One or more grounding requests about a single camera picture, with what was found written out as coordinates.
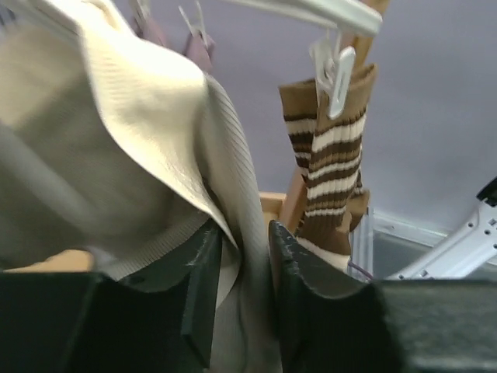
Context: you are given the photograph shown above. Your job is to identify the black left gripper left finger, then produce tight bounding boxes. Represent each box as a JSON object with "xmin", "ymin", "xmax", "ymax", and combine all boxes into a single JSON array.
[{"xmin": 1, "ymin": 225, "xmax": 222, "ymax": 372}]

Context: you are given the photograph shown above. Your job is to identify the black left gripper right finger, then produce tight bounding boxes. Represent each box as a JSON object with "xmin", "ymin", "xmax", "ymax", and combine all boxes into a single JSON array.
[{"xmin": 269, "ymin": 221, "xmax": 496, "ymax": 373}]

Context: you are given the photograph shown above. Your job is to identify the brown striped sock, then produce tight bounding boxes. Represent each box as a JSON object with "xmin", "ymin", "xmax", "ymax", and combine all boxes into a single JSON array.
[{"xmin": 279, "ymin": 64, "xmax": 378, "ymax": 271}]

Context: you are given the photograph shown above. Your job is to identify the cream grey sock hanging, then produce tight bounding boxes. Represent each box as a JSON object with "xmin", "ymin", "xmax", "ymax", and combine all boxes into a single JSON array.
[{"xmin": 1, "ymin": 1, "xmax": 281, "ymax": 372}]

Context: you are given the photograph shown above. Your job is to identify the mauve sock hanging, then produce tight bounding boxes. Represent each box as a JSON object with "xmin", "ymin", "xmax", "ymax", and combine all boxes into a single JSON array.
[{"xmin": 131, "ymin": 13, "xmax": 215, "ymax": 74}]

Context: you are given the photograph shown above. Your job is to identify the wooden rack frame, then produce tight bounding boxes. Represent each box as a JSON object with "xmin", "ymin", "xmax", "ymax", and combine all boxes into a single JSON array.
[{"xmin": 258, "ymin": 0, "xmax": 391, "ymax": 238}]

